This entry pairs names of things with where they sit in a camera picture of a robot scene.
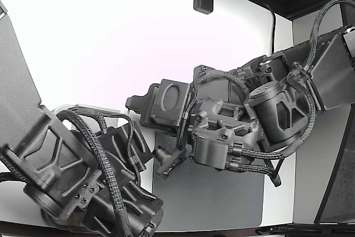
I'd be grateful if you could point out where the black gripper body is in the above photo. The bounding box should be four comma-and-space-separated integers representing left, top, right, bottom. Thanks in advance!
149, 79, 192, 135

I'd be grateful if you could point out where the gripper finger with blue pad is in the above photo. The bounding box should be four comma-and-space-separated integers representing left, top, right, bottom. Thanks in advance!
126, 84, 156, 125

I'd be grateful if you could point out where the grey rectangular mat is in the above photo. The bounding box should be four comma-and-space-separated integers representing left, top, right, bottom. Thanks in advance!
151, 130, 266, 227

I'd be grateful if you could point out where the black metal strut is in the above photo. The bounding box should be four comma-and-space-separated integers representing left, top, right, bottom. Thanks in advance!
313, 125, 351, 224

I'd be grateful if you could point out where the white cable with connector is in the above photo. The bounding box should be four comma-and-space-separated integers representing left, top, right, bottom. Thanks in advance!
53, 103, 121, 117

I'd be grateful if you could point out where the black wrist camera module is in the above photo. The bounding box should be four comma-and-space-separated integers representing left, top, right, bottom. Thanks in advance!
154, 145, 187, 179

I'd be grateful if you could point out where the braided cable of idle arm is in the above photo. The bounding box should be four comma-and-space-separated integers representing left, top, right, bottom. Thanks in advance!
54, 108, 133, 237

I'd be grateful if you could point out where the thin black cable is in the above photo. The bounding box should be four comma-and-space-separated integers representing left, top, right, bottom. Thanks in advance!
260, 1, 277, 56

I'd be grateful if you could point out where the smooth black cable loop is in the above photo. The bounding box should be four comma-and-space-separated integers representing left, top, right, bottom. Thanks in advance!
257, 140, 283, 188

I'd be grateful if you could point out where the black cable with connectors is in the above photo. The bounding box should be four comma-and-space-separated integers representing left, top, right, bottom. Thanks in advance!
254, 224, 355, 236

